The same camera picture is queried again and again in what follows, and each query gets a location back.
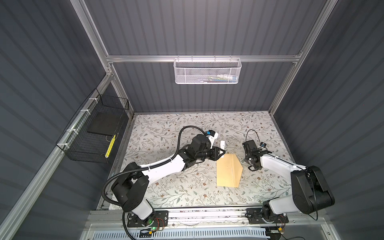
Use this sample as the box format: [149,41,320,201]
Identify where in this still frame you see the left black corrugated cable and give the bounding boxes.
[101,125,208,240]

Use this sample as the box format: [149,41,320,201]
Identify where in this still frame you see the white wire basket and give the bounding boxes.
[173,58,242,85]

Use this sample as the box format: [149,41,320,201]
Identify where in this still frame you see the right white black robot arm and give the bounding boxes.
[243,140,335,224]

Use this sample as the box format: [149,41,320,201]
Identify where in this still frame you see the aluminium mounting rail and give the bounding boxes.
[84,205,330,231]

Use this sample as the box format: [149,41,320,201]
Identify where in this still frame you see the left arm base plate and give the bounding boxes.
[127,211,169,228]

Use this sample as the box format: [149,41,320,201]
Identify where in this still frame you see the white ventilated cable duct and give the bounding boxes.
[91,227,268,240]

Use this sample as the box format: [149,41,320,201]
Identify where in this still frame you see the black foam pad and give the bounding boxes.
[87,113,124,137]

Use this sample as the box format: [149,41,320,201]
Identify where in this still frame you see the pens in white basket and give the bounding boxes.
[200,75,238,84]

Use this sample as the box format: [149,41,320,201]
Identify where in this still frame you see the black wire basket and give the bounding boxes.
[56,89,130,164]

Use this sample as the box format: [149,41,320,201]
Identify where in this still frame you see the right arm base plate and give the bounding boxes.
[245,208,289,225]

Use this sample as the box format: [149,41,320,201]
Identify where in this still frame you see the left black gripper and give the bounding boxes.
[194,145,226,162]

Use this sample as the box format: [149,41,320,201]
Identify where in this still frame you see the tan kraft envelope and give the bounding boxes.
[217,154,243,188]

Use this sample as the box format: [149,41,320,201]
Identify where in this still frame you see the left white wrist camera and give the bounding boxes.
[206,130,219,149]

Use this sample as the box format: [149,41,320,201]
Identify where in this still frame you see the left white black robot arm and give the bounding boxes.
[111,130,226,222]

